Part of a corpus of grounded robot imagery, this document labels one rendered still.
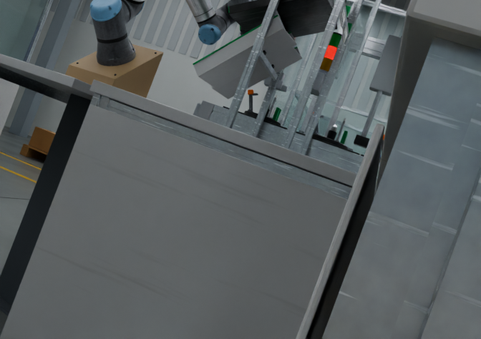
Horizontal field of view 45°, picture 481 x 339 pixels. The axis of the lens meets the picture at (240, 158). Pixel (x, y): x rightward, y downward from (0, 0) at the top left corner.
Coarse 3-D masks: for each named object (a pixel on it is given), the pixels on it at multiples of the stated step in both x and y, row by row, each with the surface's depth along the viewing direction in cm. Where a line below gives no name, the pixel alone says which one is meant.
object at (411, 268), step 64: (448, 0) 17; (448, 64) 18; (448, 128) 17; (384, 192) 18; (448, 192) 18; (384, 256) 17; (448, 256) 17; (320, 320) 29; (384, 320) 17; (448, 320) 17
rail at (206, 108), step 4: (204, 104) 197; (208, 104) 196; (212, 104) 196; (200, 108) 197; (204, 108) 197; (208, 108) 196; (212, 108) 196; (200, 112) 197; (204, 112) 196; (208, 112) 196; (200, 116) 197; (204, 116) 196; (208, 116) 196
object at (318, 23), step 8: (320, 16) 172; (328, 16) 172; (288, 24) 177; (296, 24) 177; (304, 24) 177; (312, 24) 178; (320, 24) 178; (336, 24) 181; (296, 32) 183; (304, 32) 183; (312, 32) 183; (320, 32) 184
